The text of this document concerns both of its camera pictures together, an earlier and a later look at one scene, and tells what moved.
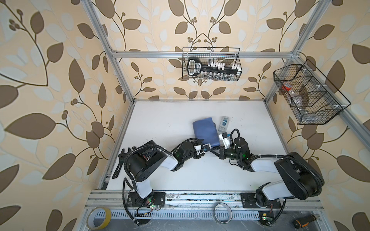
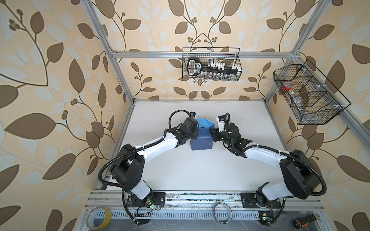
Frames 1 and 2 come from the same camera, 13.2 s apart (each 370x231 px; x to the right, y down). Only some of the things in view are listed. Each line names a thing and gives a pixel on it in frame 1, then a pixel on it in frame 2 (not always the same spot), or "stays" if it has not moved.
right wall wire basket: x=312 y=98 stays
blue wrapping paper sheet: x=205 y=129 stays
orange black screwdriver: x=301 y=222 stays
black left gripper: x=194 y=143 -> x=195 y=132
